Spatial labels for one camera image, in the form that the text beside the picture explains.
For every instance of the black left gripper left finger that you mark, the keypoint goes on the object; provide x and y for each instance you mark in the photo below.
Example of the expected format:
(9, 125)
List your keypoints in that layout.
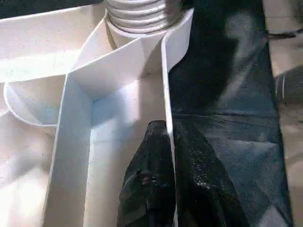
(149, 179)

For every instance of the white plastic table leg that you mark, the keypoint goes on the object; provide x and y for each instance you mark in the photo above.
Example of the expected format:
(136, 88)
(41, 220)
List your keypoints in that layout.
(137, 16)

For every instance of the white plastic table top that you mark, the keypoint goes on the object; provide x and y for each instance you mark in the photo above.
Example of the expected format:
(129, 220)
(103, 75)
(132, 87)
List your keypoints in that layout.
(71, 118)

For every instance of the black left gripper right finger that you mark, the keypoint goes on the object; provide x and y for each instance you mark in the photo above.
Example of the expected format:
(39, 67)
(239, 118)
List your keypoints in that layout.
(203, 184)

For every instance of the black work mat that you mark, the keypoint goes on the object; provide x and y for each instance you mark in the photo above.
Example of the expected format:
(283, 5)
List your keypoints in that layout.
(225, 118)

